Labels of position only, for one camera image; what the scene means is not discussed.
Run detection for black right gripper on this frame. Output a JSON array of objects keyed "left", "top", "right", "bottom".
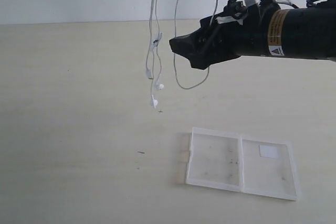
[{"left": 169, "top": 0, "right": 278, "bottom": 70}]

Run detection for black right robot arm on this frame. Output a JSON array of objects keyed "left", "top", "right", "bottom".
[{"left": 169, "top": 0, "right": 335, "bottom": 70}]

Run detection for white wired earphones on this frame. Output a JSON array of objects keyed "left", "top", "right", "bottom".
[{"left": 145, "top": 0, "right": 218, "bottom": 109}]

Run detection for clear plastic open case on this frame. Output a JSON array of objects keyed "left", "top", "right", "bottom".
[{"left": 185, "top": 127, "right": 301, "bottom": 201}]

